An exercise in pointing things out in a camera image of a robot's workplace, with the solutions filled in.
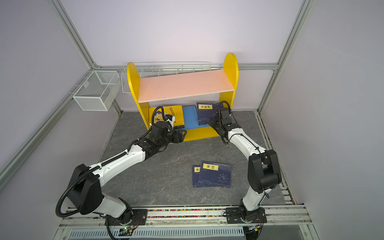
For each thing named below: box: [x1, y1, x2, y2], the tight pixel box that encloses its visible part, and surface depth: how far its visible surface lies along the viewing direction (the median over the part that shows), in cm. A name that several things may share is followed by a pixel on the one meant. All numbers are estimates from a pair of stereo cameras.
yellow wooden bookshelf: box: [126, 52, 239, 142], surface depth 77 cm
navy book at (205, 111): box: [195, 102, 220, 126], surface depth 96 cm
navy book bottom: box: [198, 160, 232, 188], surface depth 88 cm
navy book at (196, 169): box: [192, 164, 205, 188], surface depth 88 cm
